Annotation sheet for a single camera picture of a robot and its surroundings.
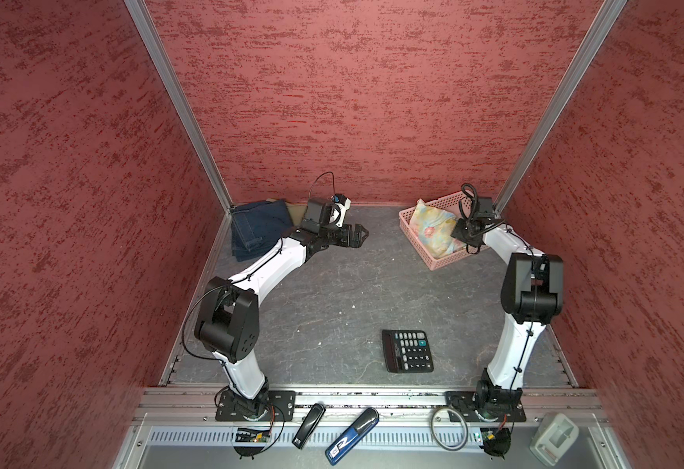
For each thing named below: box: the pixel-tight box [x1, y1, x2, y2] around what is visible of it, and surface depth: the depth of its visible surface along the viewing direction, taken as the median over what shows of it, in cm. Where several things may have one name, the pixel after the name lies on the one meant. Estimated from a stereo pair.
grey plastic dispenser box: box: [529, 412, 580, 468], surface depth 69 cm
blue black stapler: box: [325, 407, 381, 467], surface depth 69 cm
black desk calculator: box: [382, 329, 434, 374], surface depth 83 cm
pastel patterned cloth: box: [408, 198, 467, 259], surface depth 111 cm
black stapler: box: [291, 402, 327, 450], surface depth 70 cm
